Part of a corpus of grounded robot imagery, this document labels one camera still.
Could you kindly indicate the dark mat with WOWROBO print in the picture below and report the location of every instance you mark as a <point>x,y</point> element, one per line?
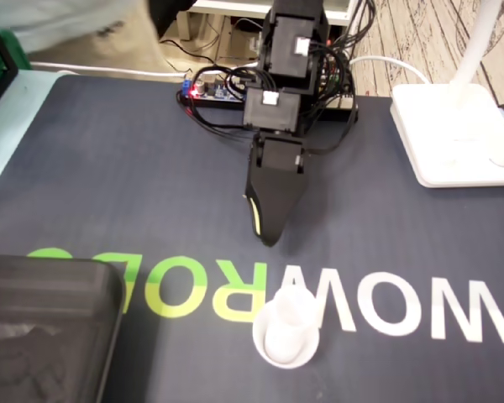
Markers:
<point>130,176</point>

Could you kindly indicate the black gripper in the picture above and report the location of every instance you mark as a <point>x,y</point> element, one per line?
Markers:
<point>279,151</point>

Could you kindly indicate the person in pale shirt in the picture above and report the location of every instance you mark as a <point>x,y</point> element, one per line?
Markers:
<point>67,25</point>

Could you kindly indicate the green object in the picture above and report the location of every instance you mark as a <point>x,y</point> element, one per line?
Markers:
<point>19,50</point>

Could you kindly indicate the white desk lamp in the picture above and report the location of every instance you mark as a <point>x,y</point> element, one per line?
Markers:
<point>458,134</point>

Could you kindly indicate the white plastic cup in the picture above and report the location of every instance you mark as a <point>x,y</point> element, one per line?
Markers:
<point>285,336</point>

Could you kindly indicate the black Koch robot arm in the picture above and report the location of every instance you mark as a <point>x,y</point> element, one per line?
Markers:
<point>285,50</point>

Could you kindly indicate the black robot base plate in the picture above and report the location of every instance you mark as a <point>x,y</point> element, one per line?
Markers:
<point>218,105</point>

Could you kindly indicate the black plastic tray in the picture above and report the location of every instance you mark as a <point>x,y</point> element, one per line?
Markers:
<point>46,336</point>

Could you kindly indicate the blue circuit board, red LED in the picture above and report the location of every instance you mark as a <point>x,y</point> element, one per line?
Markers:
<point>218,90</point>

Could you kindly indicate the small controller board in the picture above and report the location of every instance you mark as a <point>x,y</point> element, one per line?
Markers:
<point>345,101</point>

